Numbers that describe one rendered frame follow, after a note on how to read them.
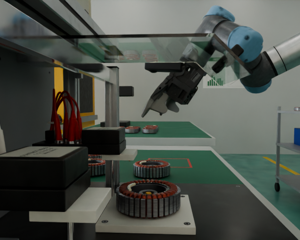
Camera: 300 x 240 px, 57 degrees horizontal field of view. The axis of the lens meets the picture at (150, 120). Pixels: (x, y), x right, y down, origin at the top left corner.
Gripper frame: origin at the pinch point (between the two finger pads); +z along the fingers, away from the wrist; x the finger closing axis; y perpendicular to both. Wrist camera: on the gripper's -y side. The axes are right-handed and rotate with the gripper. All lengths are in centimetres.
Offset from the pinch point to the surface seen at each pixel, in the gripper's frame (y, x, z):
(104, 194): 18, -56, -6
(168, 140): -10, 94, 31
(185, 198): 23.3, -26.2, 2.2
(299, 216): 104, 190, 42
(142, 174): 9.4, -5.5, 14.0
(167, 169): 13.9, -1.3, 9.7
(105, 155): 9.5, -38.3, 0.0
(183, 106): -96, 459, 65
